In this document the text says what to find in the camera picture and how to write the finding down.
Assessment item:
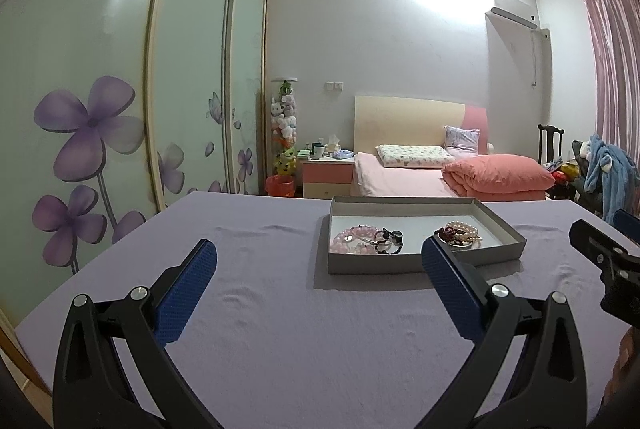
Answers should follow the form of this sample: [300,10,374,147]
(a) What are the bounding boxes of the white air conditioner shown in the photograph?
[489,0,538,30]

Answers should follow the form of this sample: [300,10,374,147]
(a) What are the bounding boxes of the blue hanging clothes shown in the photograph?
[584,134,639,224]

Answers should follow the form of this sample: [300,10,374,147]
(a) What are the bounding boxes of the small lilac pillow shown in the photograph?
[444,125,480,154]

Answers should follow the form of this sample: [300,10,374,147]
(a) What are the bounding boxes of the wall power outlet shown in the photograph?
[326,82,344,91]

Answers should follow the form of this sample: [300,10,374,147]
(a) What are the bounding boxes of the white pearl bracelet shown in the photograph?
[444,220,484,246]

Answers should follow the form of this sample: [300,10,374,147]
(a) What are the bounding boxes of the pink white nightstand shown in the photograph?
[297,156,355,200]

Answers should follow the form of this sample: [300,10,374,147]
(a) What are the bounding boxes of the wide silver cuff bangle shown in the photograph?
[434,230,482,249]

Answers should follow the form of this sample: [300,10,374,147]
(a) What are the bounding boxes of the bed with pink sheet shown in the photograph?
[354,96,554,202]

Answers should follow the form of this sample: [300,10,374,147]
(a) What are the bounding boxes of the black wooden chair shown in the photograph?
[537,124,565,165]

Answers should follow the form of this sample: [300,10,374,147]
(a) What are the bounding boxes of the salmon folded duvet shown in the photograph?
[442,154,554,202]

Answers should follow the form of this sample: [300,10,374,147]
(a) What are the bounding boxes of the sliding wardrobe with flowers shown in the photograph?
[0,0,271,385]

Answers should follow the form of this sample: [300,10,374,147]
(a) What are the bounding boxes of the pink curtain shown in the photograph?
[582,0,639,162]

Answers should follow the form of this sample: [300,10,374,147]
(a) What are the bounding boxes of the lavender table cloth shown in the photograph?
[17,192,631,428]

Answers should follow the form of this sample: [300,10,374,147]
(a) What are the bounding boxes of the pink bead bracelet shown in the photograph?
[331,223,386,256]

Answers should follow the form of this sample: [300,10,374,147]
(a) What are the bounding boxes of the black bead bracelet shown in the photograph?
[370,227,406,256]

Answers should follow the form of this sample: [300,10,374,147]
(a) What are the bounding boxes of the grey cardboard tray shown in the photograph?
[328,196,526,275]

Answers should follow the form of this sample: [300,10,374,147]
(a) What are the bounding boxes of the dark red garnet bead strand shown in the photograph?
[434,227,468,246]

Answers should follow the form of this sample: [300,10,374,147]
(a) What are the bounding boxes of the plush toy tube stack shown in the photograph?
[269,77,297,177]

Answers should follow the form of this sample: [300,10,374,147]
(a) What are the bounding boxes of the person's right hand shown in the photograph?
[601,327,639,405]

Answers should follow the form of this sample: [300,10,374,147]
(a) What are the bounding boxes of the red waste basket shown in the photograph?
[265,175,296,197]

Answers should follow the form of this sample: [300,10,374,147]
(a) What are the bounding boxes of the white floral pillow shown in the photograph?
[376,144,454,169]

